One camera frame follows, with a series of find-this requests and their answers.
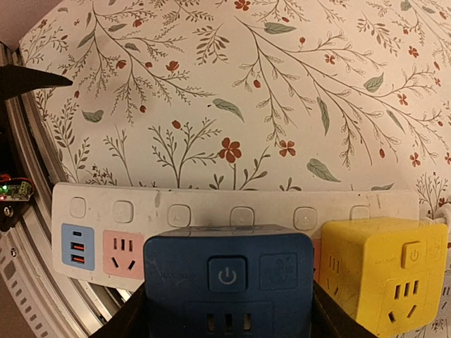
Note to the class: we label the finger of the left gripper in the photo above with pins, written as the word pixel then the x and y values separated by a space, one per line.
pixel 16 80

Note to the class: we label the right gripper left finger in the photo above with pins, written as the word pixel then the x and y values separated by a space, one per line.
pixel 131 321

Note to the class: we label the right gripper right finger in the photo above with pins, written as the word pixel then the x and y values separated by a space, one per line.
pixel 330 321

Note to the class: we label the yellow cube socket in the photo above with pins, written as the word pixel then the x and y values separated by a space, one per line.
pixel 385 273

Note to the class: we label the white multi-switch power strip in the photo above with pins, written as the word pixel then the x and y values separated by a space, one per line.
pixel 98 232

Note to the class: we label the blue cube socket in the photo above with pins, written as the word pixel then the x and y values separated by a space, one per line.
pixel 244 281

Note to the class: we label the floral table mat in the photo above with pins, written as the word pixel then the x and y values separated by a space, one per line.
pixel 267 95

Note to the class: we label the aluminium front rail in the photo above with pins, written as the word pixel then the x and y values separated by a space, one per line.
pixel 52 304

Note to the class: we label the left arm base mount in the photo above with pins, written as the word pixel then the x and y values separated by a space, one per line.
pixel 16 193

